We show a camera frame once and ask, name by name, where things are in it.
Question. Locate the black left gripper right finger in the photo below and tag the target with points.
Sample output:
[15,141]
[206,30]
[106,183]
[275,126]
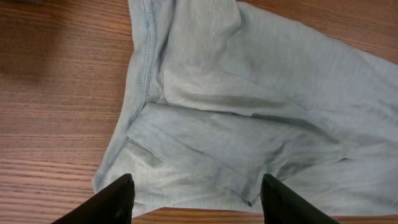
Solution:
[281,205]

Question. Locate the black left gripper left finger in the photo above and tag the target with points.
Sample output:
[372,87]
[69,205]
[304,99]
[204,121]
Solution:
[111,205]

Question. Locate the light blue t-shirt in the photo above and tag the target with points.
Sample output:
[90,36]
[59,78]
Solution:
[219,93]

